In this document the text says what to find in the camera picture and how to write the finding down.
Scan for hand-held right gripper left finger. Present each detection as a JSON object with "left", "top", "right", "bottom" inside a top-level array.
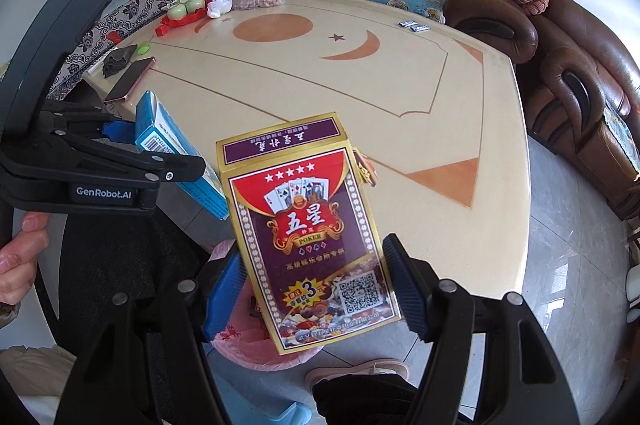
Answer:
[{"left": 52, "top": 250, "right": 251, "bottom": 425}]

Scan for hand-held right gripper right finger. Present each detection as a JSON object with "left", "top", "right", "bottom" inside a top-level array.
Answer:
[{"left": 381, "top": 233, "right": 568, "bottom": 425}]

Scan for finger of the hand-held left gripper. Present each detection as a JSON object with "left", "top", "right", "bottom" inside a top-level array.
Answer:
[
  {"left": 50, "top": 132, "right": 207, "bottom": 188},
  {"left": 37, "top": 101, "right": 138, "bottom": 147}
]

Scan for blue cardboard box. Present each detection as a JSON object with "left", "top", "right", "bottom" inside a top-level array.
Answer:
[{"left": 134, "top": 91, "right": 231, "bottom": 221}]

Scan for pink plastic bin bag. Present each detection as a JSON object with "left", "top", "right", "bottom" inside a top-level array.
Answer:
[{"left": 207, "top": 240, "right": 306, "bottom": 371}]

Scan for playing card box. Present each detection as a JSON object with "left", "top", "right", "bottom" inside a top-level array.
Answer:
[{"left": 216, "top": 112, "right": 403, "bottom": 356}]

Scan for blue plastic bin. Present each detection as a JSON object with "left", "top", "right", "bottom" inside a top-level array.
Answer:
[{"left": 207, "top": 350, "right": 313, "bottom": 425}]

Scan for person's left hand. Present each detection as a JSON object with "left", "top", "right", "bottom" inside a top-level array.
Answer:
[{"left": 0, "top": 211, "right": 51, "bottom": 307}]

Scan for smartphone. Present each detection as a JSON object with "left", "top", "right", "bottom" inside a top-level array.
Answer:
[{"left": 102, "top": 56, "right": 156, "bottom": 103}]

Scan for black crumpled cloth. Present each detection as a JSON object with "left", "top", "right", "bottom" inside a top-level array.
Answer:
[{"left": 102, "top": 45, "right": 138, "bottom": 78}]

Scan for black white floral cloth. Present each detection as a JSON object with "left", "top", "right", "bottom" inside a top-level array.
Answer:
[{"left": 47, "top": 0, "right": 201, "bottom": 103}]

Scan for person's beige shoe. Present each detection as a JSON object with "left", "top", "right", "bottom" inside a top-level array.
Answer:
[{"left": 304, "top": 357, "right": 411, "bottom": 393}]

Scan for person's black pants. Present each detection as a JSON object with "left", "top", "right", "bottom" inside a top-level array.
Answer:
[{"left": 50, "top": 205, "right": 426, "bottom": 425}]

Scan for red tray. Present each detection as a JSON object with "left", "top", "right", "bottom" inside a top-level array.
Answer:
[{"left": 160, "top": 5, "right": 208, "bottom": 37}]

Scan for green fruit-shaped container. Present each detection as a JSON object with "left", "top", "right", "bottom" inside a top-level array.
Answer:
[{"left": 167, "top": 0, "right": 207, "bottom": 21}]

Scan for beige round table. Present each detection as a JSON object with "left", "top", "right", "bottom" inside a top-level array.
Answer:
[{"left": 82, "top": 0, "right": 531, "bottom": 356}]

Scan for beige cloth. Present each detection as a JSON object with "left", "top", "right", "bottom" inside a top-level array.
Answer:
[{"left": 0, "top": 345, "right": 76, "bottom": 411}]

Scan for blue patterned armrest cover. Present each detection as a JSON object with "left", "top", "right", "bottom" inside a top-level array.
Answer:
[{"left": 602, "top": 105, "right": 640, "bottom": 183}]

